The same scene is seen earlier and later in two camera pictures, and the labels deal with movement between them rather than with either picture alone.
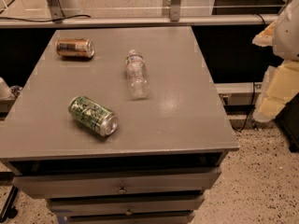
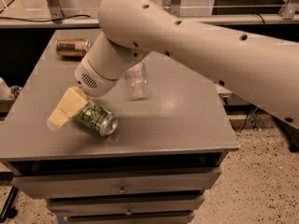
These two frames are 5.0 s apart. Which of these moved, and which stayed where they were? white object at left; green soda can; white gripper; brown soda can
Moved: white gripper
Stayed: white object at left; green soda can; brown soda can
